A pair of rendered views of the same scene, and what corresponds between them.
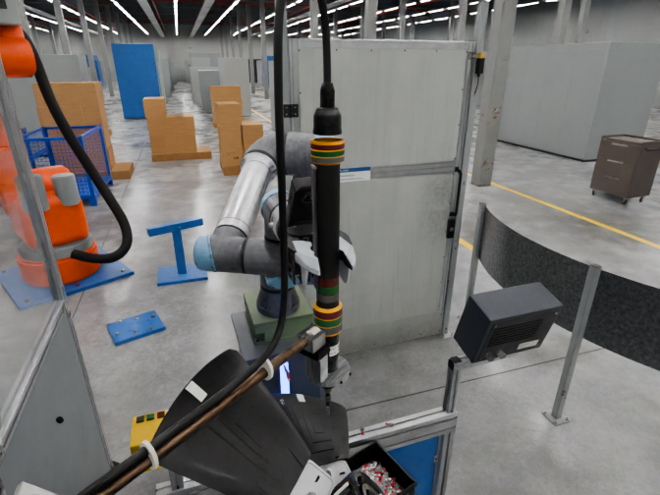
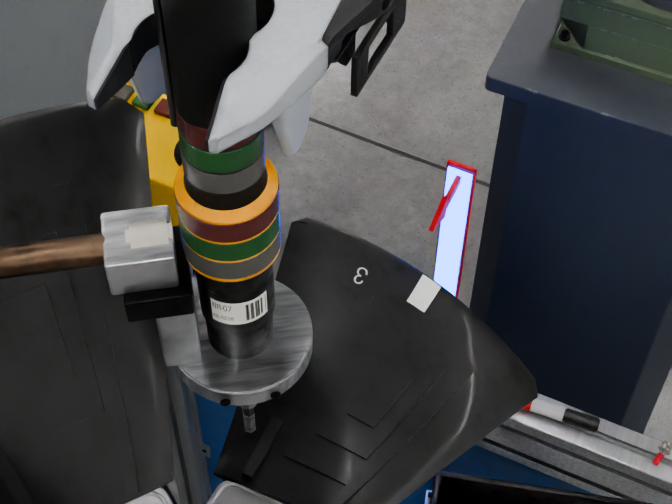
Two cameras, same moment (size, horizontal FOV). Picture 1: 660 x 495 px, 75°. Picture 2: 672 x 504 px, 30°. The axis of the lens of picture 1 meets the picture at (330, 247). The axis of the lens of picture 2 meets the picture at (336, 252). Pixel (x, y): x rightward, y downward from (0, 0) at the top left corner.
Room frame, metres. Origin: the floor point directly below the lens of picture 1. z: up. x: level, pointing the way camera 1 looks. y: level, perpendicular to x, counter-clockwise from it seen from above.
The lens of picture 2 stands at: (0.35, -0.26, 1.95)
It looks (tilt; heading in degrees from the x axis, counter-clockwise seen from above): 53 degrees down; 44
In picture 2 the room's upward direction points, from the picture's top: 1 degrees clockwise
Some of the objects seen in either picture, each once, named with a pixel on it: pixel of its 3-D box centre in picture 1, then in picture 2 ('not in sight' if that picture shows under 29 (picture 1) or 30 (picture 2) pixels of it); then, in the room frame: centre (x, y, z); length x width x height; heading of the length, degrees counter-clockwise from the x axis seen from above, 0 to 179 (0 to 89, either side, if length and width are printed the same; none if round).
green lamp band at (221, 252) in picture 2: (327, 316); (229, 212); (0.56, 0.00, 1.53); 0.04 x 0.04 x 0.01
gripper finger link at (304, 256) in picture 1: (305, 270); (153, 47); (0.55, 0.03, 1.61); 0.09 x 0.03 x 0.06; 9
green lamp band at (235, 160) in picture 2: (327, 286); (221, 131); (0.56, 0.00, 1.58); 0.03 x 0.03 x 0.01
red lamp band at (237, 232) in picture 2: (327, 308); (227, 193); (0.56, 0.00, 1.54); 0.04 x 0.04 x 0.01
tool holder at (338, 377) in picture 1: (323, 350); (215, 290); (0.55, 0.01, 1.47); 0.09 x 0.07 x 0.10; 144
